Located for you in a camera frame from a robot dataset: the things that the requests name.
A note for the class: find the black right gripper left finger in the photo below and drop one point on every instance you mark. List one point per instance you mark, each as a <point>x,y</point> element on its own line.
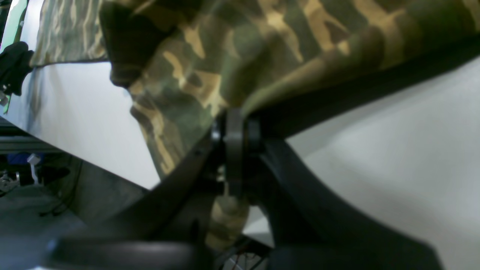
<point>164,230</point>

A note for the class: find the camouflage T-shirt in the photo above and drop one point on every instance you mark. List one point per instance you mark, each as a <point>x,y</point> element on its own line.
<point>183,62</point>

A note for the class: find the blue and black clutter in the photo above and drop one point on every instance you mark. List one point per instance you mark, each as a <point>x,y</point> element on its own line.
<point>16,171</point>

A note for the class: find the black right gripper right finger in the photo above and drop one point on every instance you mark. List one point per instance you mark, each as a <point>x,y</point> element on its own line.
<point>312,227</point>

